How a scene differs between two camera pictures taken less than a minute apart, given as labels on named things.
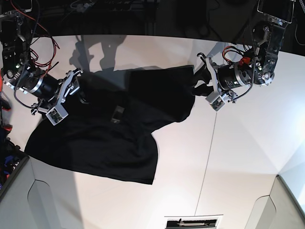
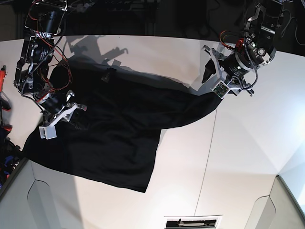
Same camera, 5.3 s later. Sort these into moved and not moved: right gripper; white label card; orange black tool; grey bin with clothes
Moved: right gripper
Not moved: white label card; grey bin with clothes; orange black tool
